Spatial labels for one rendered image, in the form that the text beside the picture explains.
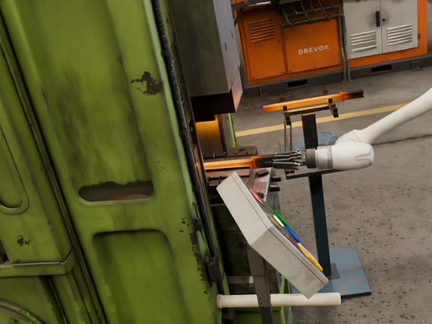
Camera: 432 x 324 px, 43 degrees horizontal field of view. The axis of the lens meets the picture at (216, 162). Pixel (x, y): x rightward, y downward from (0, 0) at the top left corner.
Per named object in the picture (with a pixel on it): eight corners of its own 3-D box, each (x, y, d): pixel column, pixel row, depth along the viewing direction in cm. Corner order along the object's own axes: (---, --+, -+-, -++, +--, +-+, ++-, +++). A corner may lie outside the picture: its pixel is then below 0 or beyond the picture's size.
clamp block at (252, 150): (258, 158, 240) (256, 144, 237) (256, 168, 232) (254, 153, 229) (231, 160, 242) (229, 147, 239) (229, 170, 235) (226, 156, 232)
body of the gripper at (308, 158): (317, 171, 211) (292, 173, 213) (317, 161, 218) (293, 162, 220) (315, 154, 208) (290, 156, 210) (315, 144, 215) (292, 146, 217)
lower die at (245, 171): (256, 171, 229) (252, 153, 225) (250, 197, 212) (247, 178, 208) (159, 179, 239) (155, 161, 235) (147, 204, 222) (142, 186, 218)
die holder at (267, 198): (285, 238, 260) (272, 154, 240) (279, 293, 228) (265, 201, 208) (171, 243, 273) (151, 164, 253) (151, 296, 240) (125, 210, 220)
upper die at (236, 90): (242, 92, 213) (238, 68, 209) (235, 112, 196) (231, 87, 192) (140, 103, 223) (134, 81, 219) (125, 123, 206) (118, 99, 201)
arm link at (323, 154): (332, 162, 218) (316, 162, 219) (330, 141, 214) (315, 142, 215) (332, 173, 210) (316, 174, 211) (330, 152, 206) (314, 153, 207)
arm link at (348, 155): (332, 173, 208) (332, 166, 220) (375, 171, 204) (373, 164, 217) (330, 145, 206) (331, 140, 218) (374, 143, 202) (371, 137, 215)
